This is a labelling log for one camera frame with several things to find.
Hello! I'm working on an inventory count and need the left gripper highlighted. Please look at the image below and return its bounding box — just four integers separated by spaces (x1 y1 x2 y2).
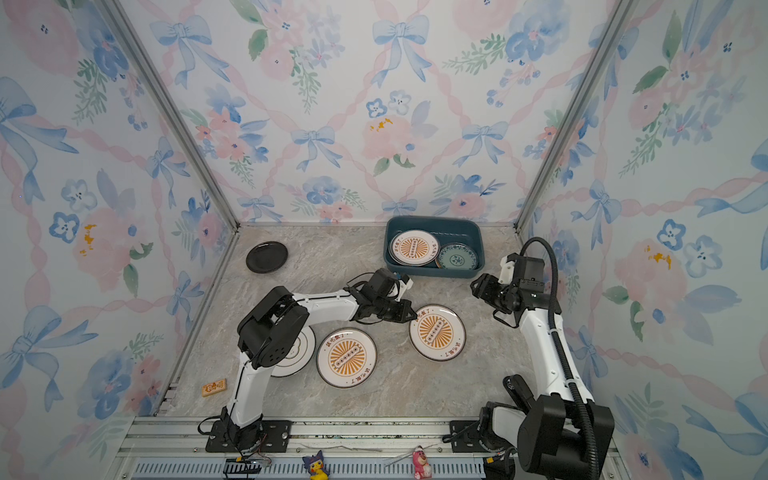
376 300 421 325

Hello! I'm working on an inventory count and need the orange sunburst plate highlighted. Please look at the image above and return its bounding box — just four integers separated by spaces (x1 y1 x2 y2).
316 328 377 389
409 304 467 362
389 230 440 267

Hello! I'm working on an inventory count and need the teal patterned small plate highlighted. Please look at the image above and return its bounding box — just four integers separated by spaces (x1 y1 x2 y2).
436 243 479 271

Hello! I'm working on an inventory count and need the black round plate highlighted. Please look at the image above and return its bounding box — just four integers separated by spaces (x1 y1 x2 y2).
246 241 289 274

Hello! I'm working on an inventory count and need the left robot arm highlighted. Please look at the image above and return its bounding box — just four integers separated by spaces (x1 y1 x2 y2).
221 268 417 437

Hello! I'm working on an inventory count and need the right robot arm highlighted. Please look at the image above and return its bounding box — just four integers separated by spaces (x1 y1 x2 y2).
471 274 615 479

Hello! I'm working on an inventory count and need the teal plastic bin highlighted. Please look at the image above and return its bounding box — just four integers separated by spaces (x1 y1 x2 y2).
383 216 485 279

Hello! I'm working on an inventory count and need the white plate clover left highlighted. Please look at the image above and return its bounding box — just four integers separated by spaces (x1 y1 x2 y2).
271 326 316 378

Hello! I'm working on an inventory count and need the pink toy figure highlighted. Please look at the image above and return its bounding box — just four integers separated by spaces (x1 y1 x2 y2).
412 446 433 480

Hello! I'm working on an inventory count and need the purple yellow toy figure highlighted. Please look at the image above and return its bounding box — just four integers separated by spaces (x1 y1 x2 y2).
302 450 329 480

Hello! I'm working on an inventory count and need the small wooden block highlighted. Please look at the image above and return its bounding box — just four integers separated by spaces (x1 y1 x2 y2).
201 379 227 398

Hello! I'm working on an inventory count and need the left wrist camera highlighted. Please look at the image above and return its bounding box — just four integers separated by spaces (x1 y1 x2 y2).
391 274 413 301

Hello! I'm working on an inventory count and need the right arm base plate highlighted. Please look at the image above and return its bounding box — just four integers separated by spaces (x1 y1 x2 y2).
442 420 499 453

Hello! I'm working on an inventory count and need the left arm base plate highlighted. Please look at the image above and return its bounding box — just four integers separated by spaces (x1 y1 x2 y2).
205 419 293 454

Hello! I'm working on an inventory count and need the aluminium front rail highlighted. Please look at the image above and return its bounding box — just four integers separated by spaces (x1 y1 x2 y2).
104 415 631 480

